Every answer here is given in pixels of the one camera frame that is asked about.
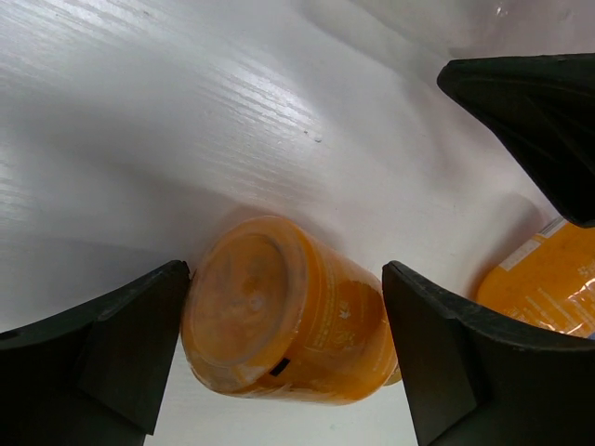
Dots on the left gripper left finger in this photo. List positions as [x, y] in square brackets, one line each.
[94, 374]

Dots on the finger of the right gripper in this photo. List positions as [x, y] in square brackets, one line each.
[541, 108]

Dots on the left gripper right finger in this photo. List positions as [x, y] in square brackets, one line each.
[475, 377]

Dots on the orange juice bottle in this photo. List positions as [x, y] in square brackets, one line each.
[273, 313]
[547, 282]

